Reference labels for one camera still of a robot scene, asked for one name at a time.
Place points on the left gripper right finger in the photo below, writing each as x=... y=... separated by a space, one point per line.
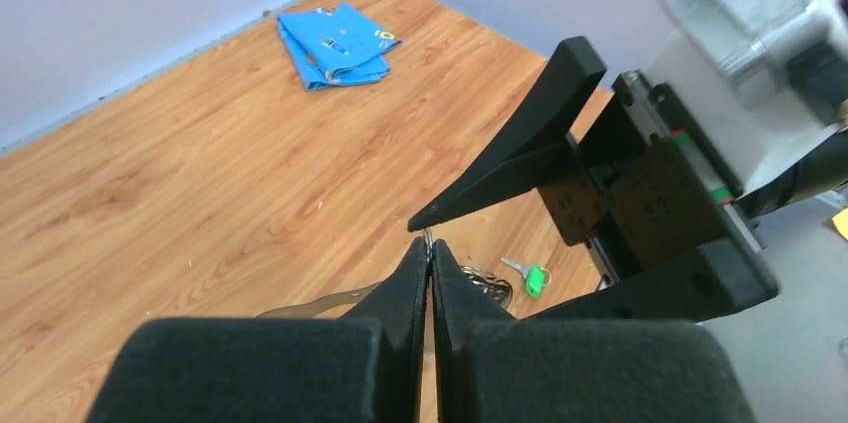
x=492 y=367

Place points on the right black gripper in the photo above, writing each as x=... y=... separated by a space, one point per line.
x=643 y=188

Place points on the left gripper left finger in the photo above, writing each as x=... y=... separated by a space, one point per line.
x=364 y=366

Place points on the key with green tag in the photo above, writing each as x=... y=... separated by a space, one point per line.
x=535 y=277

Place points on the metal split keyring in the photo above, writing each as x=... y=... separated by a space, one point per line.
x=429 y=241

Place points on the folded blue cloth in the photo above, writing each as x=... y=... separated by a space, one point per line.
x=336 y=46

